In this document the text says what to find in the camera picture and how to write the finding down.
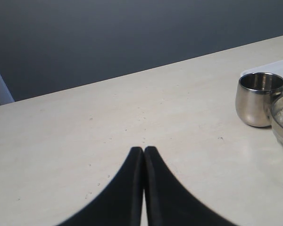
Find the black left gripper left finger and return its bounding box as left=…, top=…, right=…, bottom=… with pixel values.
left=60, top=147, right=144, bottom=226

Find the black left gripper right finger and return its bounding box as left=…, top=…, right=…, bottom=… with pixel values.
left=144, top=146, right=234, bottom=226

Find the small steel cup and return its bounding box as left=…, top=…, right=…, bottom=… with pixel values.
left=235, top=72, right=283, bottom=128

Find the white rectangular plastic tray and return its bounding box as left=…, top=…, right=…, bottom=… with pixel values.
left=240, top=60, right=283, bottom=77

